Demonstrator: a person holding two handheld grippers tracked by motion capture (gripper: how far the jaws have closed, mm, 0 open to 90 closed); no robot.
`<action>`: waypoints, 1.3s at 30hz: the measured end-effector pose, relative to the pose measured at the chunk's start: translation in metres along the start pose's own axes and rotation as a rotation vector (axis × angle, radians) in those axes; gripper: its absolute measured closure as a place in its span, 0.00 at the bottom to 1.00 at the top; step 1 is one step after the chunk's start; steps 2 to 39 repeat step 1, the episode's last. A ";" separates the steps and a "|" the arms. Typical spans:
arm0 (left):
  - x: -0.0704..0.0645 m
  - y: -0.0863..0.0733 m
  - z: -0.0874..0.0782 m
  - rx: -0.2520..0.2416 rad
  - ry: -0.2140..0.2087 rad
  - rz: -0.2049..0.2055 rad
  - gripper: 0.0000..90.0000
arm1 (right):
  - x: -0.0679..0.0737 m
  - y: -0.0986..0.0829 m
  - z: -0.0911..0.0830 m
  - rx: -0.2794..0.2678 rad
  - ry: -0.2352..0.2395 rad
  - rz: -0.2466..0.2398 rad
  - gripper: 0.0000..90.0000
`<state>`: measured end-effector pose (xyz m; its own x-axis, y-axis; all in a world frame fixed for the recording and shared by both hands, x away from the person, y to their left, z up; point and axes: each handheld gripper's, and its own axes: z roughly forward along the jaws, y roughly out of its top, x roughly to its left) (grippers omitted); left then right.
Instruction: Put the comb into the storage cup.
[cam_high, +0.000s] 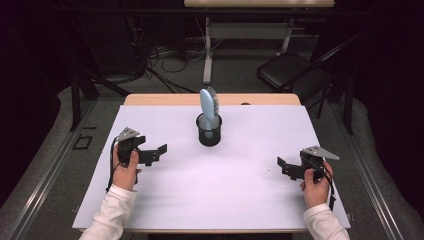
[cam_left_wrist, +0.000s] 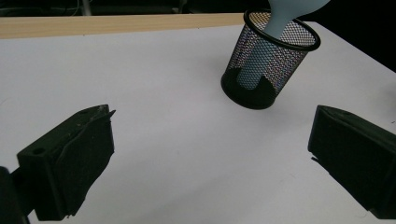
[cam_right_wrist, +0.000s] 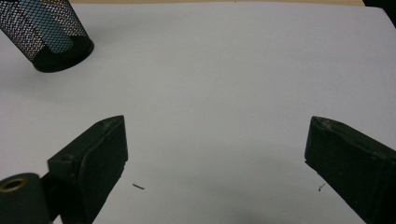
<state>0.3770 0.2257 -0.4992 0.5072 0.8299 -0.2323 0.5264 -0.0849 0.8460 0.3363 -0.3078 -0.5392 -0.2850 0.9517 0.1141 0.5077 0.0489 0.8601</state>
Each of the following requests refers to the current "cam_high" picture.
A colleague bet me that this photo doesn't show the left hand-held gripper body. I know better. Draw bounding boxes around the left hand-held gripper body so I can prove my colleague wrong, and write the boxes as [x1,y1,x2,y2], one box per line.
[116,126,161,168]

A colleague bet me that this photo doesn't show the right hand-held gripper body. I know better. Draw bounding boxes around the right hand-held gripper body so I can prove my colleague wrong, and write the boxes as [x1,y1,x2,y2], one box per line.
[282,145,340,183]

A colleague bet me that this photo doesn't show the black mesh cup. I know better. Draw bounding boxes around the black mesh cup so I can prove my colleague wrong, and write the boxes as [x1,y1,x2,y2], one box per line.
[195,112,223,148]

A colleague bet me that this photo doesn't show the light blue hairbrush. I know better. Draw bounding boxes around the light blue hairbrush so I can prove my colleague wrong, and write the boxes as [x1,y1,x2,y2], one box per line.
[199,86,220,139]

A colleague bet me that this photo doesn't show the person's left hand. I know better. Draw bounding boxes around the person's left hand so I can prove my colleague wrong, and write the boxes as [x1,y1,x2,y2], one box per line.
[112,144,143,192]

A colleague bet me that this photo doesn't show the person's right hand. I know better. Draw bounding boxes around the person's right hand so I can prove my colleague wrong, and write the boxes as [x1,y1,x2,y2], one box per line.
[299,161,334,209]

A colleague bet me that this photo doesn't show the wooden table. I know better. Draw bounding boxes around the wooden table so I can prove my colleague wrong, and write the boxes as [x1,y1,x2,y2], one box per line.
[79,93,351,234]

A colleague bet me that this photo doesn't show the black metal stand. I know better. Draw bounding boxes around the black metal stand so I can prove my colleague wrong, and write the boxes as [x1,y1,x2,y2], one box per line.
[343,71,355,136]
[69,63,132,133]

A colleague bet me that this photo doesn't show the white board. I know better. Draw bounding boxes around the white board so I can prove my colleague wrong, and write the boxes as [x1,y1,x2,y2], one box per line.
[72,104,351,231]

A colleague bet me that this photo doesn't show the black folding chair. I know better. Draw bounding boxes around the black folding chair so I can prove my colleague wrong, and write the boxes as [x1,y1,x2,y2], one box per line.
[256,31,364,113]

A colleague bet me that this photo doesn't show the white desk with wooden top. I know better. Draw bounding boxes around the white desk with wooden top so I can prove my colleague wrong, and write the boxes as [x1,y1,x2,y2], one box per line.
[183,0,336,85]

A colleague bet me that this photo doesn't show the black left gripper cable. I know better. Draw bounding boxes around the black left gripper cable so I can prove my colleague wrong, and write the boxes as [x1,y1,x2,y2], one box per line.
[105,136,120,194]

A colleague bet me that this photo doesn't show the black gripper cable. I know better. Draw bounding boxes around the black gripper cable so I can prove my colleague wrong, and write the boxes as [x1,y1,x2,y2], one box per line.
[105,136,120,194]
[321,165,338,212]

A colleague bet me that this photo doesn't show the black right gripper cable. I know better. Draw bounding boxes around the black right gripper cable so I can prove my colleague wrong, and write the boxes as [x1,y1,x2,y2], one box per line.
[321,165,338,212]

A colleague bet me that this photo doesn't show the metal floor rail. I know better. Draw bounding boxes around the metal floor rail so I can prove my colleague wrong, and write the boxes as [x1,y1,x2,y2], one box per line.
[6,99,98,240]
[324,103,406,240]

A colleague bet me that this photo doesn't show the bundle of floor cables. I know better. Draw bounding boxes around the bundle of floor cables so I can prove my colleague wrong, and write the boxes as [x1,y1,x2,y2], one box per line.
[129,19,221,94]

